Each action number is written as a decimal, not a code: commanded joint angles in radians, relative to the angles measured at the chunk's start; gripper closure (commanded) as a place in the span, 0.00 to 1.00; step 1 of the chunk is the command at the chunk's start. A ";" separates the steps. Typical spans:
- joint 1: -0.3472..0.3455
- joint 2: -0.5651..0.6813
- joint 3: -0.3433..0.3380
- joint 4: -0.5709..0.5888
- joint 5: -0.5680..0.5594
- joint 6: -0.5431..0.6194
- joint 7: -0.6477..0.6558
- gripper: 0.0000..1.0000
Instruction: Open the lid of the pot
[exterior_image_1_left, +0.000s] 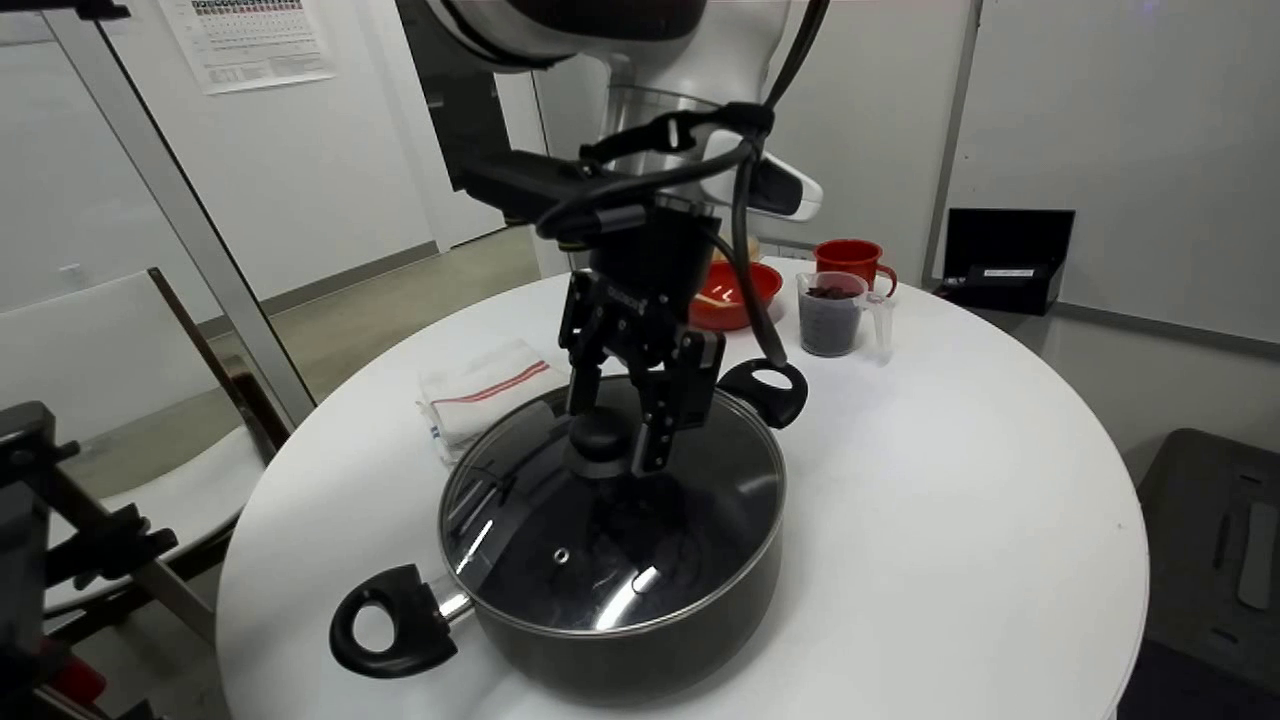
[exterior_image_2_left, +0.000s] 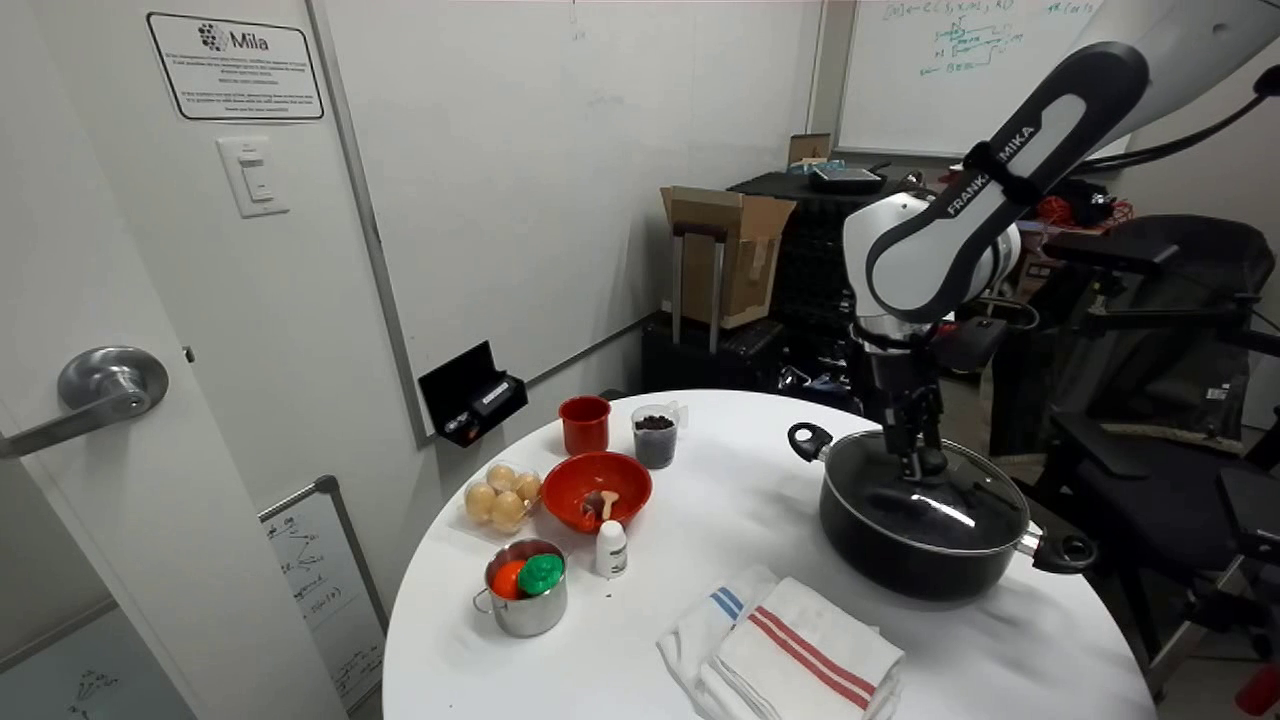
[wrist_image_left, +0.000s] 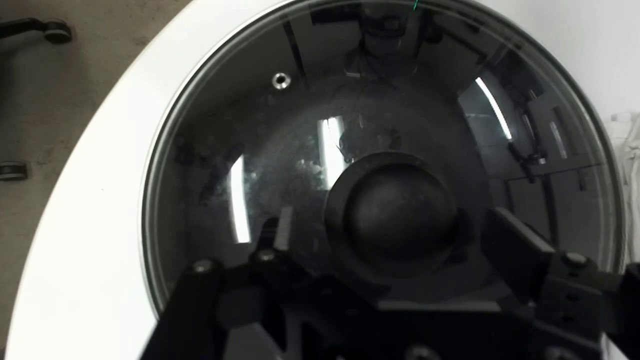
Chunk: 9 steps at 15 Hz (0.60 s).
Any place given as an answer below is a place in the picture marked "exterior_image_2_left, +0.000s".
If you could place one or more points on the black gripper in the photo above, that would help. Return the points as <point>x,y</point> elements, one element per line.
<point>915,387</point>

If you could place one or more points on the glass pot lid black knob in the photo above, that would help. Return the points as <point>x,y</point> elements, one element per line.
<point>867,468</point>

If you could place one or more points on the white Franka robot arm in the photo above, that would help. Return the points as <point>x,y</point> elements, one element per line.
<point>961,243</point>

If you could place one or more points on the large open cardboard box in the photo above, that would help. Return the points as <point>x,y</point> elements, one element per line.
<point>743,263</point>

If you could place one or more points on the black open marker box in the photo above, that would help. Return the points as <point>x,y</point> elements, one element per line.
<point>465,394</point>

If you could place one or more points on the black cabinet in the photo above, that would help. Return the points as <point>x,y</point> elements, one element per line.
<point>801,266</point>

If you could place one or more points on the white towel with red stripes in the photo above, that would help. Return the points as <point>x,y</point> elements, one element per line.
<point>814,653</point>

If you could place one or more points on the black suitcase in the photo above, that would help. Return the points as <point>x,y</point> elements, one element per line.
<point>704,362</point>

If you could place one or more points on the black office chair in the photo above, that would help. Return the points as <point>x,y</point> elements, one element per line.
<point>1160,332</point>

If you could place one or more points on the clear cup with dark contents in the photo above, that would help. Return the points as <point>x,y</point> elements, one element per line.
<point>652,443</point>

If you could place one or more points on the dark flat device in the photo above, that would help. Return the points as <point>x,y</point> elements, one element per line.
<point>845,173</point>

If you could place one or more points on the black bag with red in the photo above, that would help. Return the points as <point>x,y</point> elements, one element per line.
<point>1085,201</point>

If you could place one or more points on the white towel with blue stripes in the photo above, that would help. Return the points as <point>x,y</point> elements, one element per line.
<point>692,641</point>

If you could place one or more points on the red bowl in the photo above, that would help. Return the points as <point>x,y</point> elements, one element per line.
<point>626,480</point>

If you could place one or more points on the wooden spoon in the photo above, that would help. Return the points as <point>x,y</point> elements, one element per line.
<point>606,504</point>

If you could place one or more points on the small cardboard box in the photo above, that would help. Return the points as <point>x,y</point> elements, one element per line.
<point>809,150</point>

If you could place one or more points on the small white bottle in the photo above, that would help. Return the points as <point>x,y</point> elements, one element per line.
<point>608,548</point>

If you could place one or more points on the red cup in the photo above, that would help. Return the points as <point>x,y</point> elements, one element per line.
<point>586,430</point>

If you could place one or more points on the whiteboard with green writing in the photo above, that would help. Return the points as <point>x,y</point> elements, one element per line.
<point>932,81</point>

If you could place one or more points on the pale yellow ball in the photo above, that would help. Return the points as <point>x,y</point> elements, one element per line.
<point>531,490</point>
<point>479,501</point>
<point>502,476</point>

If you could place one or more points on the green ball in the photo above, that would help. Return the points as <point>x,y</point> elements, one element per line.
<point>541,575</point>

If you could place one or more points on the red object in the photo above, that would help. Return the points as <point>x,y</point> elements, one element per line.
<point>1263,688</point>

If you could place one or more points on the bread piece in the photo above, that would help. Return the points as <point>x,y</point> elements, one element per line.
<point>510,513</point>

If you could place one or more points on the metal cup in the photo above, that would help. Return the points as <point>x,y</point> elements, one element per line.
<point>531,616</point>

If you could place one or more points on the orange ball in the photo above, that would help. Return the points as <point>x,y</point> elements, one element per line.
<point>507,579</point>

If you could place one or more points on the small whiteboard with writing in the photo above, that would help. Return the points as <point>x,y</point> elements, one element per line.
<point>320,584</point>

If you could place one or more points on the large blank wall whiteboard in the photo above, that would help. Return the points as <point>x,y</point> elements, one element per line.
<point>560,160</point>

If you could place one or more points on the white light switch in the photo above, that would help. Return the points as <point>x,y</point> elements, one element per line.
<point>253,178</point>

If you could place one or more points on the white wall sign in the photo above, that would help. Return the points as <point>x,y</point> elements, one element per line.
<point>239,65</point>

